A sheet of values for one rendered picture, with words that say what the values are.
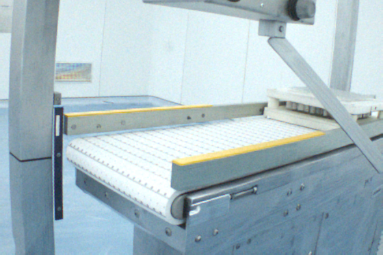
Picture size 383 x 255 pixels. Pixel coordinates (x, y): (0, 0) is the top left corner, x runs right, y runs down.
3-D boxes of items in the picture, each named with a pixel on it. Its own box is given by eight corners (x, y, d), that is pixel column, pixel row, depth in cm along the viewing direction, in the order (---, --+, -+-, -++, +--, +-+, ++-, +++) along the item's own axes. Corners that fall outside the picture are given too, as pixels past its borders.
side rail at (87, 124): (67, 136, 65) (68, 116, 64) (63, 133, 66) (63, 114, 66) (375, 102, 157) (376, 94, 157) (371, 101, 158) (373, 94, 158)
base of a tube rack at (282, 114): (351, 138, 84) (353, 127, 84) (262, 116, 101) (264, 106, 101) (388, 128, 101) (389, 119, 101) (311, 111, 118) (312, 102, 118)
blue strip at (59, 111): (55, 221, 67) (55, 107, 64) (54, 219, 67) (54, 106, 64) (63, 219, 68) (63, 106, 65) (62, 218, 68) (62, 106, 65)
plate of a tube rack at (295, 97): (355, 115, 83) (356, 106, 83) (265, 96, 100) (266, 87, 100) (390, 109, 100) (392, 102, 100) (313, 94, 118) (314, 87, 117)
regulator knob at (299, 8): (304, 20, 48) (306, -15, 47) (286, 19, 50) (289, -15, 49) (317, 23, 50) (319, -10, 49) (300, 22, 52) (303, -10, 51)
